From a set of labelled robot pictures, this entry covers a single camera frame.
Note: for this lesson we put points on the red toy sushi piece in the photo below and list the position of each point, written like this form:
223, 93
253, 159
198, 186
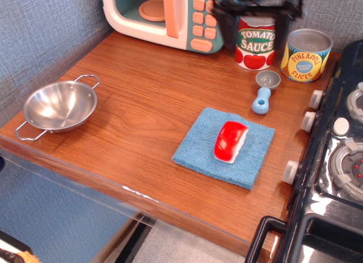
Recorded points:
230, 141

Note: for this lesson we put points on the orange fuzzy object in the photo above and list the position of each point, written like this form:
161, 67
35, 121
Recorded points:
21, 257

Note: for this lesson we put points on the black toy stove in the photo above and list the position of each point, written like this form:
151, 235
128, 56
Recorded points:
324, 221

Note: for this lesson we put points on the blue folded cloth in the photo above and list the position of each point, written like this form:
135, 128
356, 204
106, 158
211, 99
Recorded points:
196, 151

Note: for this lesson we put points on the blue handled grey spoon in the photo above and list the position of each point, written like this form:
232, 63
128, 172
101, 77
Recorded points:
267, 81

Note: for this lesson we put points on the pineapple slices can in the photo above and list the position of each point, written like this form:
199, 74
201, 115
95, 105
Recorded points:
306, 54

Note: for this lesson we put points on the tomato sauce can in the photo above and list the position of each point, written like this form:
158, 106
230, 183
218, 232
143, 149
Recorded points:
255, 44

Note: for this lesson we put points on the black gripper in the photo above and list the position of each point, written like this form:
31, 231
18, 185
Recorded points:
282, 11

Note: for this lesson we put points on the toy microwave oven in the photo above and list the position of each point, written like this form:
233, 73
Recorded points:
182, 24

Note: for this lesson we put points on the steel two-handled bowl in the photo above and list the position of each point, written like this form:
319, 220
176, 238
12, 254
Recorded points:
60, 107

